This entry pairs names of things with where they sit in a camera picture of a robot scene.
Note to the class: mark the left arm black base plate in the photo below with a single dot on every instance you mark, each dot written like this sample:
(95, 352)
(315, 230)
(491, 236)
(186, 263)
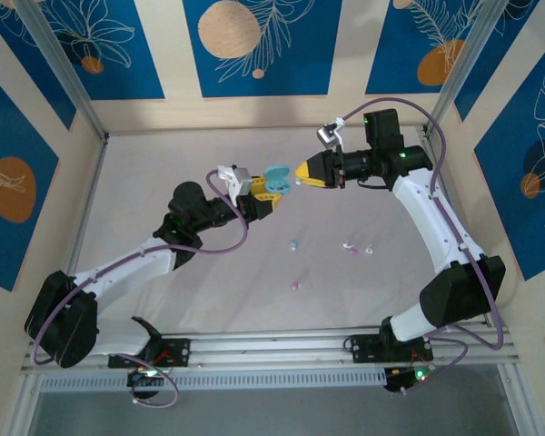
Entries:
(177, 352)

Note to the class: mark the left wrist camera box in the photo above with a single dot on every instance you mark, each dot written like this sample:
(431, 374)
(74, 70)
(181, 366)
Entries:
(241, 181)

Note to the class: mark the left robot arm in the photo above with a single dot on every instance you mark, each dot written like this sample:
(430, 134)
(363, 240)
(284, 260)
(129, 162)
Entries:
(118, 272)

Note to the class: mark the blue earbud charging case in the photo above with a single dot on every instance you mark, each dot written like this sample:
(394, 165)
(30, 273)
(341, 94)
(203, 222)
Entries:
(277, 175)

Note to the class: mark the aluminium mounting rail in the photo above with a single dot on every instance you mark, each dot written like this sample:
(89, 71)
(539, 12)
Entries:
(277, 349)

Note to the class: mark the white earbud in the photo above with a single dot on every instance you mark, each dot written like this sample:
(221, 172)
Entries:
(368, 250)
(346, 244)

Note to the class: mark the aluminium corner post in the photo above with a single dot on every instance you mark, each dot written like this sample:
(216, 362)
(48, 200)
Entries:
(68, 77)
(463, 68)

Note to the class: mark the aluminium side rail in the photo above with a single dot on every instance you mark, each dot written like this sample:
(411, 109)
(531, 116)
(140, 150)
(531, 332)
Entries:
(430, 156)
(87, 204)

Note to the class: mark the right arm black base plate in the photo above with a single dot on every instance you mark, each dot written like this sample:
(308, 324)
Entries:
(363, 349)

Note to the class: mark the pink earbud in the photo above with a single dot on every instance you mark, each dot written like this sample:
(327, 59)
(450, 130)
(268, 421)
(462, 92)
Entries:
(295, 285)

